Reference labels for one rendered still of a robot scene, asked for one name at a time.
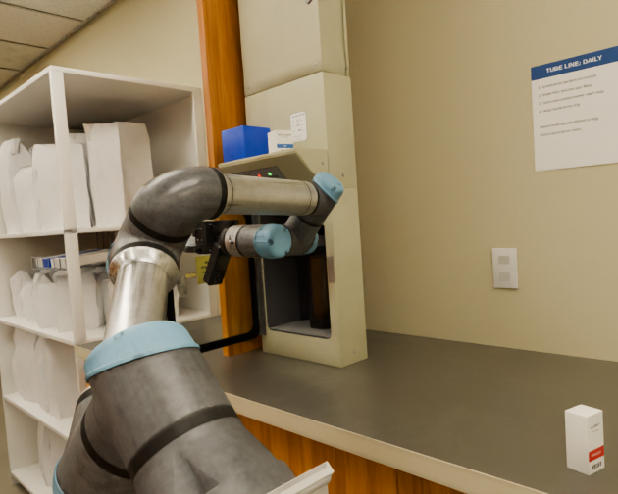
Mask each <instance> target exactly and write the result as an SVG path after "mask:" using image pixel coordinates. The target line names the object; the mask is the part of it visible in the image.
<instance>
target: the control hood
mask: <svg viewBox="0 0 618 494"><path fill-rule="evenodd" d="M274 166H277V167H278V168H279V170H280V171H281V172H282V173H283V175H284V176H285V177H286V179H289V180H299V181H309V182H311V181H312V180H313V179H312V178H313V177H315V175H316V174H317V173H319V172H324V173H329V170H328V155H327V151H326V150H321V149H307V148H291V149H286V150H282V151H278V152H273V153H268V154H263V155H259V156H254V157H249V158H244V159H240V160H235V161H230V162H225V163H221V164H219V168H220V170H221V171H222V172H223V173H225V174H232V173H242V172H247V171H253V170H259V169H264V168H269V167H274Z"/></svg>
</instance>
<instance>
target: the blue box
mask: <svg viewBox="0 0 618 494"><path fill-rule="evenodd" d="M269 132H271V130H270V129H269V128H268V127H259V126H249V125H241V126H238V127H234V128H231V129H227V130H224V131H222V142H223V155H224V163H225V162H230V161H235V160H240V159H244V158H249V157H254V156H259V155H263V154H268V153H269V145H268V133H269Z"/></svg>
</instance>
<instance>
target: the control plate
mask: <svg viewBox="0 0 618 494"><path fill-rule="evenodd" d="M268 173H271V174H272V175H268ZM232 174H236V175H246V176H257V177H260V176H258V174H260V175H261V177H267V178H278V179H286V177H285V176H284V175H283V173H282V172H281V171H280V170H279V168H278V167H277V166H274V167H269V168H264V169H259V170H253V171H247V172H242V173H232Z"/></svg>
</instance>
